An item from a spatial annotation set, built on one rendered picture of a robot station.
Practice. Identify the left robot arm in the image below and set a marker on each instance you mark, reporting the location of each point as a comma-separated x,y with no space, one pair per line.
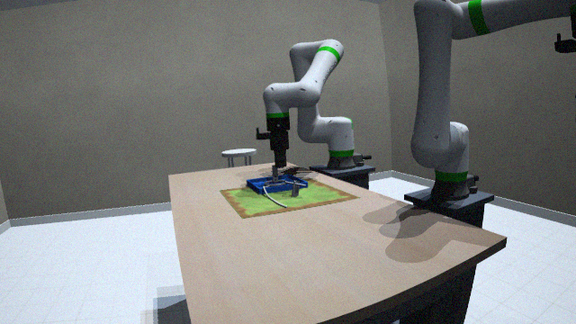
436,21

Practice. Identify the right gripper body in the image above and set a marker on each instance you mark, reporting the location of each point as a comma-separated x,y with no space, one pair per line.
279,141

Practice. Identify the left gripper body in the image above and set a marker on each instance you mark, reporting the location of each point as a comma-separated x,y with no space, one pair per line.
567,46

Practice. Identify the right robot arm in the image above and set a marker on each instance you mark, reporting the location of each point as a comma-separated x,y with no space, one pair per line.
279,98

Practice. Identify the blue tray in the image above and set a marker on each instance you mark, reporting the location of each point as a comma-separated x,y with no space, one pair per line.
258,183

